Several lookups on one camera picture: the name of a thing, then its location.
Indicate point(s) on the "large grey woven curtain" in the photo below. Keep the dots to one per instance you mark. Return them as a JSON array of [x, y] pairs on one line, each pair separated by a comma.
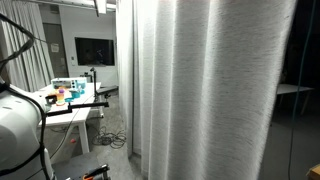
[[216, 100]]

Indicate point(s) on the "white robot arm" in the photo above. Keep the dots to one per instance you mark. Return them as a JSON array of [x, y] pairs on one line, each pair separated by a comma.
[[16, 133]]

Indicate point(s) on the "narrow pale curtain panel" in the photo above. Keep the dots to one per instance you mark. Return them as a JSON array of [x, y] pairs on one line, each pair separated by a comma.
[[124, 66]]

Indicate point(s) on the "pleated grey background curtain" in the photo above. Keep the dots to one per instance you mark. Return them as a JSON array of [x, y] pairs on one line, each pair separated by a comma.
[[23, 76]]

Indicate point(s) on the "black low bench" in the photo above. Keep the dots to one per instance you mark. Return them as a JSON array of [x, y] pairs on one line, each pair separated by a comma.
[[108, 89]]

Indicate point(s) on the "black upright stand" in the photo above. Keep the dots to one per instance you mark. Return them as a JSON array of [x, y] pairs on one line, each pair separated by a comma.
[[94, 83]]

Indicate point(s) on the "teal cup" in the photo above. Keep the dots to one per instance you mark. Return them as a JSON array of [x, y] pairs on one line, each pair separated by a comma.
[[75, 94]]

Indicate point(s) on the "teal white box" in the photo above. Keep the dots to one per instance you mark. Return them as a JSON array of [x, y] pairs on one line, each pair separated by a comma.
[[68, 83]]

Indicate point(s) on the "white table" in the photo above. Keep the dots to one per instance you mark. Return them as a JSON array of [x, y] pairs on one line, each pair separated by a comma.
[[66, 120]]

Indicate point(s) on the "colourful stacking toy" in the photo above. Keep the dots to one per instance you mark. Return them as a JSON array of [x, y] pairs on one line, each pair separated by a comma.
[[60, 97]]

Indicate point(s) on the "small red object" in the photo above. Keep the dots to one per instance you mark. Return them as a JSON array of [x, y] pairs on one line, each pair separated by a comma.
[[72, 140]]

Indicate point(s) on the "ceiling light fixture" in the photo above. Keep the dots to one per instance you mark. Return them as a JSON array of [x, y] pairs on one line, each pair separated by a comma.
[[101, 6]]

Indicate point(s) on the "grey door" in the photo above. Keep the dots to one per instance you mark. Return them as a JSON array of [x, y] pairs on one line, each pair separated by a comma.
[[61, 60]]

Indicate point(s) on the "orange black clamp silver jaw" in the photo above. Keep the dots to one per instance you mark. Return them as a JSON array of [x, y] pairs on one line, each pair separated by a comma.
[[96, 171]]

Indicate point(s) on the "paper sign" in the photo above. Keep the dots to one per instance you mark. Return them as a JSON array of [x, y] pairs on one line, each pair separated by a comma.
[[55, 47]]

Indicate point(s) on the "white table slanted legs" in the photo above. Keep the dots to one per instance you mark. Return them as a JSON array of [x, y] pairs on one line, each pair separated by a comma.
[[290, 88]]

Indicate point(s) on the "wooden block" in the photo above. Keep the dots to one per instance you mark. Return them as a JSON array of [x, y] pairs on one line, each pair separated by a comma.
[[315, 173]]

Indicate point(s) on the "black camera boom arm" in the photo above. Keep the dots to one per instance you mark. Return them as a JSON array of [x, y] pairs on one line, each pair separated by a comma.
[[90, 105]]

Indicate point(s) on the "black wall television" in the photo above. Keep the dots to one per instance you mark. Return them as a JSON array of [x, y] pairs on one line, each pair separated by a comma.
[[95, 51]]

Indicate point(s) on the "wall switch panel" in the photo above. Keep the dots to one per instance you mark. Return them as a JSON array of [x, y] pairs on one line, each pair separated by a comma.
[[73, 60]]

